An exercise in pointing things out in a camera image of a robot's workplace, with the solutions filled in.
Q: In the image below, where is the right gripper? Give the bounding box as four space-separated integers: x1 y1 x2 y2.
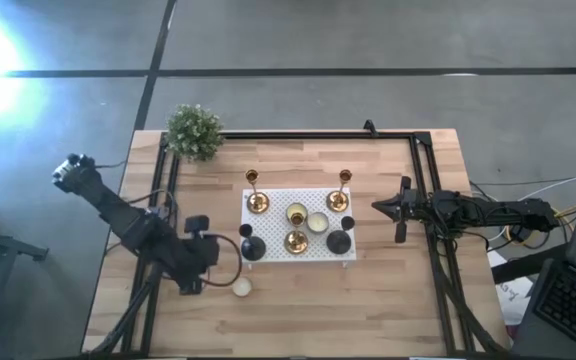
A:
371 175 437 245

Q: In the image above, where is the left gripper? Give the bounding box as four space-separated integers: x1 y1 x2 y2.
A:
178 214 221 296

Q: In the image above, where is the black candlestick holder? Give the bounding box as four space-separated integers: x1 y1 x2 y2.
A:
238 223 268 263
325 215 356 256

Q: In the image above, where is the gold candlestick holder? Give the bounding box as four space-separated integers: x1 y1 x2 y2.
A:
325 168 354 214
283 211 310 256
244 168 271 216

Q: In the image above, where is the orange floral candle tin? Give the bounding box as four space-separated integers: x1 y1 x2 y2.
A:
231 276 255 299

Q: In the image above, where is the blue-green floral candle tin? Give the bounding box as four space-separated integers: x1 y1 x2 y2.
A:
306 211 331 236

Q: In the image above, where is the yellow wax candle tin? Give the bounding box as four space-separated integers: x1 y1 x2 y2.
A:
285 201 310 226

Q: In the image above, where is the white perforated shelf riser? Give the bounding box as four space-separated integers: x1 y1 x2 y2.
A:
239 187 358 270

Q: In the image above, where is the green potted plant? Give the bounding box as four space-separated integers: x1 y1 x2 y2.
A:
164 103 227 163

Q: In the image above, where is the black power adapter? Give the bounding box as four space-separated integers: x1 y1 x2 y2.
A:
510 224 535 244

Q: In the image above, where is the black stand bar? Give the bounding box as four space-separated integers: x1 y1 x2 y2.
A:
490 243 569 286

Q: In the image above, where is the white paper sheet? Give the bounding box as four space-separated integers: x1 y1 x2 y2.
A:
486 247 534 326

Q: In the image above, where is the dark chair base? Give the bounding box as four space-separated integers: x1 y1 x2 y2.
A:
0 199 50 360

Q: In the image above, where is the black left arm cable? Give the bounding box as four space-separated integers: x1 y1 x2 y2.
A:
92 158 244 289

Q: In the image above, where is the black aluminium table frame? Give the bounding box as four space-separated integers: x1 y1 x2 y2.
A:
80 130 514 359

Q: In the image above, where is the white cable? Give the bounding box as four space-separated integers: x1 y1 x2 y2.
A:
517 172 576 201

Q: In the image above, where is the yellow cable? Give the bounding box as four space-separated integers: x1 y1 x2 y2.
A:
505 203 576 247

